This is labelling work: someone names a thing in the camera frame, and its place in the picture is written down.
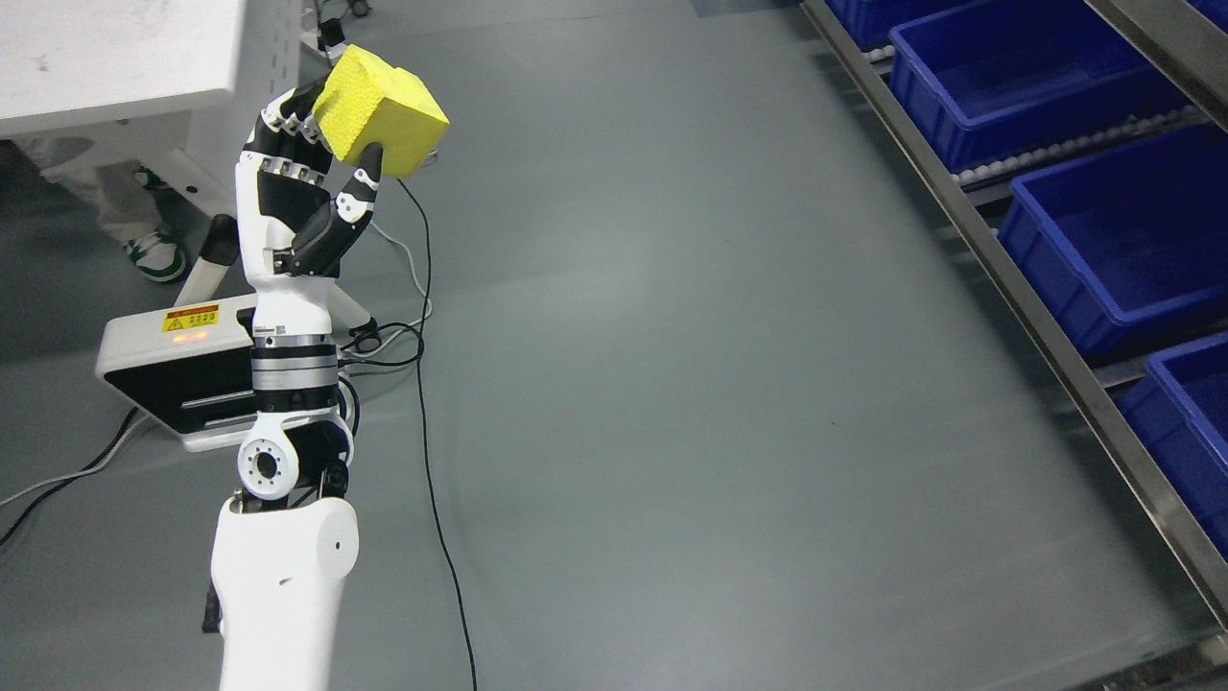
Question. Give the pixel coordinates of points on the blue bin top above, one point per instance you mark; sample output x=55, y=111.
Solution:
x=992, y=79

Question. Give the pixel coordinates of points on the white workbench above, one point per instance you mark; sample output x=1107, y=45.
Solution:
x=176, y=85

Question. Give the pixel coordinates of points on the white electronic device box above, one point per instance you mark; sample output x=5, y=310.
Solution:
x=188, y=367

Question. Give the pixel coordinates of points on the blue bin lower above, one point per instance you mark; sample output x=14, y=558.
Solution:
x=1178, y=410

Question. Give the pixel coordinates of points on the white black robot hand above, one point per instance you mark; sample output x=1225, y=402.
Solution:
x=293, y=231

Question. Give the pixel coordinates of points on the beige trouser leg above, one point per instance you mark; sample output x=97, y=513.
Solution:
x=123, y=209

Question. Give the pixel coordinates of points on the green white shoe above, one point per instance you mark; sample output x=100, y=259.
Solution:
x=158, y=257

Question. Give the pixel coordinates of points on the yellow foam block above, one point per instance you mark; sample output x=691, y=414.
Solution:
x=367, y=100

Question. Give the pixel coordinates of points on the blue bin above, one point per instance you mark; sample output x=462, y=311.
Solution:
x=992, y=79
x=1126, y=248
x=1178, y=410

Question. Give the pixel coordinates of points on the blue bin middle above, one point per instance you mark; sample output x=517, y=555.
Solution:
x=1126, y=248

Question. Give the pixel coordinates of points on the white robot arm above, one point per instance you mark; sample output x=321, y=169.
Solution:
x=287, y=541

